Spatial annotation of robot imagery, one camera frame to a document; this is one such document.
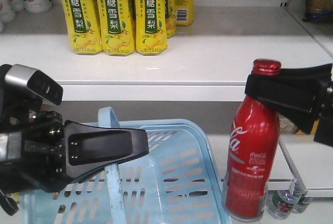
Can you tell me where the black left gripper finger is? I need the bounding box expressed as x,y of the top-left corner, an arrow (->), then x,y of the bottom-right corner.
63,121 -> 149,182

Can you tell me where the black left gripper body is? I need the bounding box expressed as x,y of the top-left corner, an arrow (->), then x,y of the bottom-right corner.
1,64 -> 68,215

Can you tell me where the yellow pear drink bottle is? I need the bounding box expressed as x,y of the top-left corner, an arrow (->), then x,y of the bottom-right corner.
61,0 -> 103,55
135,0 -> 168,56
97,0 -> 135,56

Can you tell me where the white metal shelf rack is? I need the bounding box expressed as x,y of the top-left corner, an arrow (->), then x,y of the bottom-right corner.
0,0 -> 333,199

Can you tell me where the red coca cola aluminium bottle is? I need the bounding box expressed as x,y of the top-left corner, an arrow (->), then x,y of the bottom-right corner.
221,59 -> 282,221

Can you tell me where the light blue plastic basket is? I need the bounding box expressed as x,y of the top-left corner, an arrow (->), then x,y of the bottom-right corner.
20,107 -> 230,223

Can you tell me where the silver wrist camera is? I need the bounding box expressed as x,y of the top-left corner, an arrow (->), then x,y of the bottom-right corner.
4,64 -> 63,106

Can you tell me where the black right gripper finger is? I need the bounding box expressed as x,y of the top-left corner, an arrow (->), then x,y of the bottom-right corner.
279,63 -> 332,81
245,74 -> 328,134

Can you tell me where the clear water bottle green label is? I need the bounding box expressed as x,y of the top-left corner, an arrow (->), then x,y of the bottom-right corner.
266,182 -> 302,220

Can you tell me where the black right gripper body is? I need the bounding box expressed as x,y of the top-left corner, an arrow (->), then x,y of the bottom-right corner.
314,72 -> 332,147

